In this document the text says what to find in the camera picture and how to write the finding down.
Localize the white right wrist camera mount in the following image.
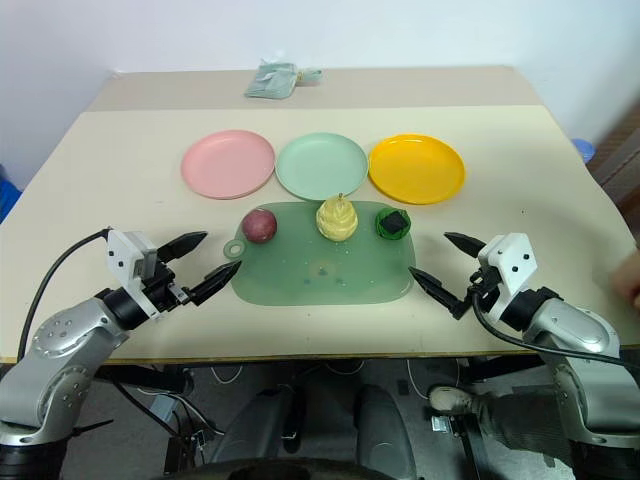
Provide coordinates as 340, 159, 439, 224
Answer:
476, 232, 540, 325

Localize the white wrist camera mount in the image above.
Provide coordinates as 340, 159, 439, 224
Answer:
476, 232, 540, 325
105, 228, 167, 322

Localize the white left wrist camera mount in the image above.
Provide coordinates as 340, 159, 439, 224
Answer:
105, 228, 167, 322

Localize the folded grey-green cloth bag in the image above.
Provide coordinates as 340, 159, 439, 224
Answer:
243, 56, 298, 100

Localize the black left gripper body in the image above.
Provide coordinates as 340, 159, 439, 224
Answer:
141, 258, 195, 316

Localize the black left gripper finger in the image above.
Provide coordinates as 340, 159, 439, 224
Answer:
157, 230, 209, 263
186, 260, 244, 307

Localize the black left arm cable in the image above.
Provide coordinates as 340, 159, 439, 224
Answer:
16, 228, 112, 362

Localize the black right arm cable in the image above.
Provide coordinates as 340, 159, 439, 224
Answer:
471, 293, 640, 367

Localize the dark rounded shape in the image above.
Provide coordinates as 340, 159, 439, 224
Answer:
206, 386, 307, 467
351, 383, 419, 480

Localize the mint green round plate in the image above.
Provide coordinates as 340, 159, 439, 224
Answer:
274, 131, 370, 203

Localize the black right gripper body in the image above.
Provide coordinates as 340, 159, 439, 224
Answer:
465, 266, 503, 312

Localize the yellow round plate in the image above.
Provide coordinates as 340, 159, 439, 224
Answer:
368, 132, 468, 208

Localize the bare person hand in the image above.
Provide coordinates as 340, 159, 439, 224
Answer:
611, 247, 640, 310

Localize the green translucent cutting mat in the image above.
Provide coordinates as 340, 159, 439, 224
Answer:
222, 199, 418, 307

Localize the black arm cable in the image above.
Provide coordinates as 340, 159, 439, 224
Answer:
471, 293, 640, 367
16, 228, 112, 362

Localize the grey trouser leg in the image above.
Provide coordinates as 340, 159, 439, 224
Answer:
468, 388, 574, 469

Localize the white shoe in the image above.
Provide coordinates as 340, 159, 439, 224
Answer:
428, 383, 477, 417

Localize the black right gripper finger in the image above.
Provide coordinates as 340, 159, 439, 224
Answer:
443, 231, 488, 260
407, 266, 472, 322

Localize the pale yellow pear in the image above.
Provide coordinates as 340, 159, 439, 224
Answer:
314, 192, 360, 243

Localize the brown wooden furniture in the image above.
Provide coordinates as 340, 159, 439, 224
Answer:
589, 113, 640, 207

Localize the pink round plate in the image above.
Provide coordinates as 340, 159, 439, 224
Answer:
180, 129, 277, 202

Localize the blue plastic object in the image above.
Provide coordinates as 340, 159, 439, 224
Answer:
0, 163, 24, 229

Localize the light blue bucket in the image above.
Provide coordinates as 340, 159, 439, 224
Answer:
569, 136, 597, 162

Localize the green toy vegetable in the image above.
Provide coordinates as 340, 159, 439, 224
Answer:
374, 207, 414, 241

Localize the dark red round fruit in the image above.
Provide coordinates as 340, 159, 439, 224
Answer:
241, 208, 279, 246

